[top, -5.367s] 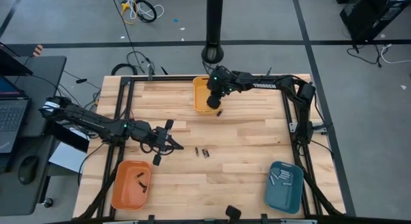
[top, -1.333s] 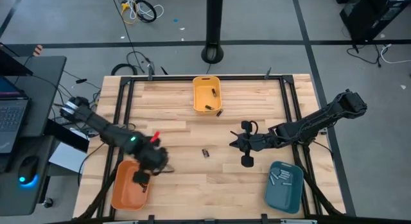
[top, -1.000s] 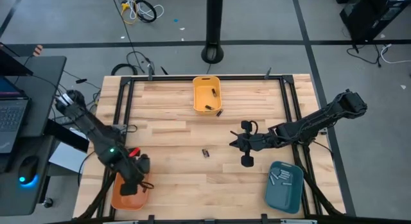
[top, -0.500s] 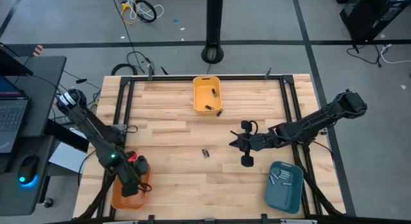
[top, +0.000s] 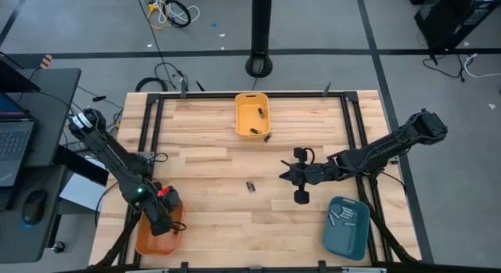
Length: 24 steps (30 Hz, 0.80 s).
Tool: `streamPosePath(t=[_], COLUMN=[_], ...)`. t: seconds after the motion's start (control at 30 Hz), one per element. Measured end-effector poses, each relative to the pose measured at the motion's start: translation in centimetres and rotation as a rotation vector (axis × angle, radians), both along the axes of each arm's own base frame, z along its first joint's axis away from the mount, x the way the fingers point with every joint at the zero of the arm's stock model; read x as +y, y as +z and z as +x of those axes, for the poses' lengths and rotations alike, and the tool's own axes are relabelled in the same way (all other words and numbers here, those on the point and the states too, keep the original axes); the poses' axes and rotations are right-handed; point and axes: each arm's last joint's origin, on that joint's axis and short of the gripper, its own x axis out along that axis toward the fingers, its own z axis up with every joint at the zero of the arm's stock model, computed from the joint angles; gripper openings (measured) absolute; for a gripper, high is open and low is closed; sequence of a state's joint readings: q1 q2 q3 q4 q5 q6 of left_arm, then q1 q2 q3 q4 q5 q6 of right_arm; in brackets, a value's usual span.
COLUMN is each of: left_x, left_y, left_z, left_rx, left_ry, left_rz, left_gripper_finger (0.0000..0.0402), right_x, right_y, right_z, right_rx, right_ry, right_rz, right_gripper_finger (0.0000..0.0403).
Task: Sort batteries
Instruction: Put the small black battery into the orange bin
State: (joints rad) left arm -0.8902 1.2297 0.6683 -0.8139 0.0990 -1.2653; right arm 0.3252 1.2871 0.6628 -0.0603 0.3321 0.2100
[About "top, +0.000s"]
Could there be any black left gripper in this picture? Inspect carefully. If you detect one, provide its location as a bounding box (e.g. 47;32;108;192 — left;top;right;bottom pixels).
144;189;183;237

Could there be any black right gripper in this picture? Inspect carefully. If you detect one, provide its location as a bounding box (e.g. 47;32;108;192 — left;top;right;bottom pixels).
279;146;337;206

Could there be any teal plastic bin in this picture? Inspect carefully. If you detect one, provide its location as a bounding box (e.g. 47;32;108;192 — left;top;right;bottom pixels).
322;196;371;261

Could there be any orange plastic bin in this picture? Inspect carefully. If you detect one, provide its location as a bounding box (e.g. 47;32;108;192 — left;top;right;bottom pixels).
135;194;186;257

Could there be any yellow plastic bin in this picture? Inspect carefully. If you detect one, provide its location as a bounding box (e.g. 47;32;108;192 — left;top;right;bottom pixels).
234;92;272;140

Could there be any white flat board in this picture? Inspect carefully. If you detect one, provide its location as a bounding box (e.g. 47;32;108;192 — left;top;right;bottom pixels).
58;174;107;212

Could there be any black computer mouse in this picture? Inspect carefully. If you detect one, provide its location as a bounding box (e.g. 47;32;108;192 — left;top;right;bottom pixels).
21;189;49;226

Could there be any black side desk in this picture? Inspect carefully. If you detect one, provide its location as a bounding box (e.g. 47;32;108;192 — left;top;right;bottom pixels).
0;67;82;264

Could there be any black pole base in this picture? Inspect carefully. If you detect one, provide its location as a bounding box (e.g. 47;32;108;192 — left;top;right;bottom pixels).
244;0;274;79

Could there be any dark grey laptop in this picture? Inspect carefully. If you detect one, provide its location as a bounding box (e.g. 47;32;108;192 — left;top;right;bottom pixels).
0;93;38;188

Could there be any black monitor lid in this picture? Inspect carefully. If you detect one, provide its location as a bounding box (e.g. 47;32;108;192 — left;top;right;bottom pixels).
0;52;41;94

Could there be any black computer tower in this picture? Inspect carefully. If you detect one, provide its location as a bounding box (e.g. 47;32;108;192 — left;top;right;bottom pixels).
406;0;501;55

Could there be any black aluminium table frame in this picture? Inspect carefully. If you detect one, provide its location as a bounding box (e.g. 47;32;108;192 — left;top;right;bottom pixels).
93;91;423;273

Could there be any black coiled floor cable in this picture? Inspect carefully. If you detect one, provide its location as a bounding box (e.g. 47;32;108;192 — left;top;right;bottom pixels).
164;0;193;29
135;76;169;93

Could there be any thin black floor cable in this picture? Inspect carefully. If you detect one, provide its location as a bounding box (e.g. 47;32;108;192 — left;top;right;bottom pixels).
421;53;467;83
153;61;189;92

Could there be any white floor cable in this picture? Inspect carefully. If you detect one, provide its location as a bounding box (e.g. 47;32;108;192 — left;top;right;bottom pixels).
155;0;201;26
463;52;501;79

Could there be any yellow floor cable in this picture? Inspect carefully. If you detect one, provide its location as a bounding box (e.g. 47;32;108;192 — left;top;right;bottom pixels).
146;2;169;31

